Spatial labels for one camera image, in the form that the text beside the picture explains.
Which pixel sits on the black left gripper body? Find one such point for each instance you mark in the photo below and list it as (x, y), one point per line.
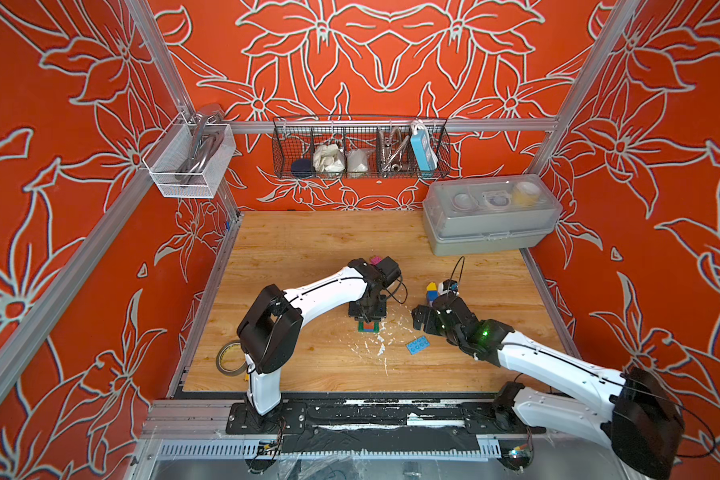
(370, 312)

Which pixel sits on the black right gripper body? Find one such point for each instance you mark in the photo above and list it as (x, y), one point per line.
(433, 324)

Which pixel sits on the dark green lego plate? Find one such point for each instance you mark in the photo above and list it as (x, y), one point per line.
(375, 330)

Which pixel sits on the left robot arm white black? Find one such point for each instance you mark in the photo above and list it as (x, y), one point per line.
(270, 330)

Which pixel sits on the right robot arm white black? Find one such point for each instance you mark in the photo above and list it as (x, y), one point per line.
(630, 413)

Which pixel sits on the light blue lego plate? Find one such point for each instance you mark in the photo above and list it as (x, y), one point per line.
(418, 345)

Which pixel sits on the grey plastic storage box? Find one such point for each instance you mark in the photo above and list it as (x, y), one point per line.
(486, 215)

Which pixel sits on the white crumpled bag in basket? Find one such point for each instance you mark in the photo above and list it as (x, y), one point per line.
(328, 159)

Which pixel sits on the tape roll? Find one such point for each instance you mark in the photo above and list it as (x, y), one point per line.
(230, 360)

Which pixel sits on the light blue box in basket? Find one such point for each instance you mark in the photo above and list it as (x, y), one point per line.
(420, 141)

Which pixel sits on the metal tongs in bin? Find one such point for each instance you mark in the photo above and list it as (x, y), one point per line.
(205, 141)

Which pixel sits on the black wire wall basket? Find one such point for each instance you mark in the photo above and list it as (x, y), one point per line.
(370, 152)

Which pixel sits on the aluminium rear rail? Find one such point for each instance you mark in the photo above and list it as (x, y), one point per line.
(452, 125)

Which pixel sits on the clear plastic wall bin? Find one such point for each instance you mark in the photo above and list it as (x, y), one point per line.
(173, 149)

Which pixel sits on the aluminium frame post right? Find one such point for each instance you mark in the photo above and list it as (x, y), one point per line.
(596, 59)

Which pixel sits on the aluminium frame post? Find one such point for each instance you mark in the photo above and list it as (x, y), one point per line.
(146, 24)
(596, 59)

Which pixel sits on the aluminium frame post left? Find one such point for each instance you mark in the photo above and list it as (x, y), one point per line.
(146, 24)

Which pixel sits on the aluminium frame rail left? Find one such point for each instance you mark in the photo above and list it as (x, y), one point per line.
(42, 318)

